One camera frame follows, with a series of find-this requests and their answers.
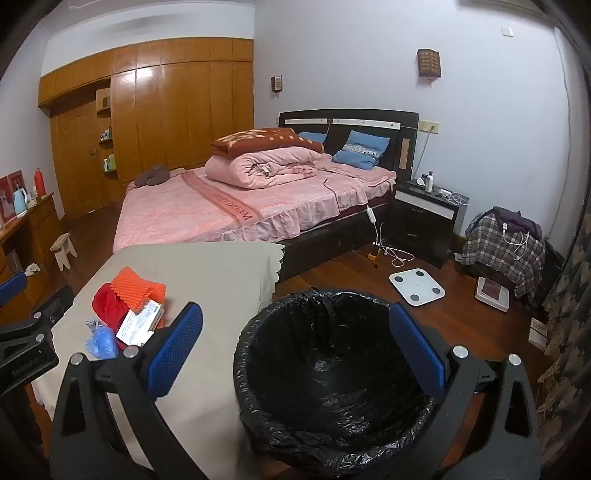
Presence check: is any white paper box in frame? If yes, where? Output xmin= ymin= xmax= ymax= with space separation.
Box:
xmin=529 ymin=318 xmax=548 ymax=349

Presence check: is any dark wooden bed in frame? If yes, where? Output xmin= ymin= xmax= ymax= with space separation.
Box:
xmin=113 ymin=108 xmax=421 ymax=278

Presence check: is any plaid cloth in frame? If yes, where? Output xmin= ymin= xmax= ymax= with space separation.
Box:
xmin=462 ymin=212 xmax=546 ymax=296

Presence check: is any wooden wardrobe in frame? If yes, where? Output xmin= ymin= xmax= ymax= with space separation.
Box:
xmin=38 ymin=38 xmax=254 ymax=220

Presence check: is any brown red folded blanket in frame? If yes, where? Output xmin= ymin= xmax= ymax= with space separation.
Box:
xmin=211 ymin=127 xmax=326 ymax=155

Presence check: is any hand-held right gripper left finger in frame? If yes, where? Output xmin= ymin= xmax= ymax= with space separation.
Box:
xmin=48 ymin=302 xmax=206 ymax=480

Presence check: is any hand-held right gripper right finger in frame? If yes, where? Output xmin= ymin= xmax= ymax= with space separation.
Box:
xmin=389 ymin=302 xmax=543 ymax=480

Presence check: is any blue plastic bag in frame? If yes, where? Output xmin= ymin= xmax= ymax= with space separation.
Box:
xmin=84 ymin=318 xmax=122 ymax=361

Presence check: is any small wooden stool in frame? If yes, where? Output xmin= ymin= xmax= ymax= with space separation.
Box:
xmin=50 ymin=233 xmax=78 ymax=272

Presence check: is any pink folded quilt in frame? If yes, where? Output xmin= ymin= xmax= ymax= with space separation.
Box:
xmin=204 ymin=147 xmax=322 ymax=188

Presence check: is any red glove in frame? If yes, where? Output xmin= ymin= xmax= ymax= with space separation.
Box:
xmin=91 ymin=284 xmax=134 ymax=330

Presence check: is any blue patterned pillow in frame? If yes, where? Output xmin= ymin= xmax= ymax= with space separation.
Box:
xmin=331 ymin=130 xmax=391 ymax=171

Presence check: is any red photo frame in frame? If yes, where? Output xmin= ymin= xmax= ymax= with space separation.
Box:
xmin=0 ymin=171 xmax=25 ymax=222

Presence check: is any large wooden wall lamp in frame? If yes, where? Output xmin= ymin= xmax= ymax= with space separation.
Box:
xmin=417 ymin=48 xmax=441 ymax=84

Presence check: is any purple jacket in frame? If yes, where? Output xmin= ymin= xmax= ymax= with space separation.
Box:
xmin=492 ymin=206 xmax=542 ymax=238

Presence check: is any dark nightstand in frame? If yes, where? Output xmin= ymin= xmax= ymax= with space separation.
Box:
xmin=390 ymin=178 xmax=469 ymax=268

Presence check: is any white bathroom scale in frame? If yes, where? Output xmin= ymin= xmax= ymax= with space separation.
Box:
xmin=389 ymin=268 xmax=446 ymax=306

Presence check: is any beige tablecloth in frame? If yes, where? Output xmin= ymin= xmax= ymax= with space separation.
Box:
xmin=32 ymin=240 xmax=287 ymax=480

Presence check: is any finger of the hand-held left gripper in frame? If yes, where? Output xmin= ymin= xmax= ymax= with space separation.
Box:
xmin=0 ymin=271 xmax=27 ymax=309
xmin=28 ymin=285 xmax=75 ymax=343

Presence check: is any wooden desk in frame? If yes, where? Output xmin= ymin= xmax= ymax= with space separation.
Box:
xmin=0 ymin=193 xmax=70 ymax=324

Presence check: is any patterned curtain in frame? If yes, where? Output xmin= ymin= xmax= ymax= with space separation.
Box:
xmin=538 ymin=222 xmax=591 ymax=462

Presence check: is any black cable with white controller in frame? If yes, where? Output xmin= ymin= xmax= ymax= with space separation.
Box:
xmin=322 ymin=176 xmax=377 ymax=227

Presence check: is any plaid jacket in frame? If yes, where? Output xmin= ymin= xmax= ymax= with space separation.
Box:
xmin=233 ymin=290 xmax=451 ymax=478

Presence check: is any white blue medicine box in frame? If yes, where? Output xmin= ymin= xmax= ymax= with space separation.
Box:
xmin=115 ymin=299 xmax=166 ymax=347

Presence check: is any white charger cable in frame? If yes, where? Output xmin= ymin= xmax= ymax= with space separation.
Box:
xmin=501 ymin=223 xmax=532 ymax=259

